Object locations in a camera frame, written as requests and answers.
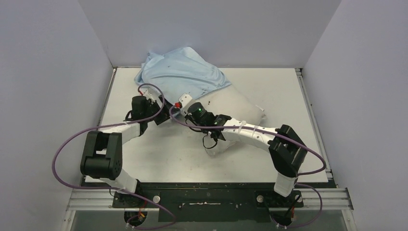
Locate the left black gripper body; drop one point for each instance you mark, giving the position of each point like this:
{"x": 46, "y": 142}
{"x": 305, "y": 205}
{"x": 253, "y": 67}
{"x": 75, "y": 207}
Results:
{"x": 152, "y": 109}

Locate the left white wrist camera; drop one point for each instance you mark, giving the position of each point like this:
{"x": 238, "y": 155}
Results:
{"x": 152, "y": 94}

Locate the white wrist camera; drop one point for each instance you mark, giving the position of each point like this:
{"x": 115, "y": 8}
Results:
{"x": 152, "y": 94}
{"x": 184, "y": 102}

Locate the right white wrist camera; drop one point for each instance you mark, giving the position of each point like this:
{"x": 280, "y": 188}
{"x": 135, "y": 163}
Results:
{"x": 184, "y": 102}

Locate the light blue pillowcase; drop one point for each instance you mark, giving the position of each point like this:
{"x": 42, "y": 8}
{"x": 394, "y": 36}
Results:
{"x": 181, "y": 71}

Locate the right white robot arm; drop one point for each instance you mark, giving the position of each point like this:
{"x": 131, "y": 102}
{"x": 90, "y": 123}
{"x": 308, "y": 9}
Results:
{"x": 283, "y": 144}

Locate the white pillow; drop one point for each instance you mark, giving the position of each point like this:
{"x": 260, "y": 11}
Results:
{"x": 228, "y": 101}

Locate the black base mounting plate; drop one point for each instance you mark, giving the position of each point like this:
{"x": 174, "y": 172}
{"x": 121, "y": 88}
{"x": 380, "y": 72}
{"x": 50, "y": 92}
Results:
{"x": 212, "y": 213}

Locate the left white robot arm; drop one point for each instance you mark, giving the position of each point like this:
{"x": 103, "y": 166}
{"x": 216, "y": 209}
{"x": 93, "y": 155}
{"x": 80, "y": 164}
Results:
{"x": 102, "y": 156}

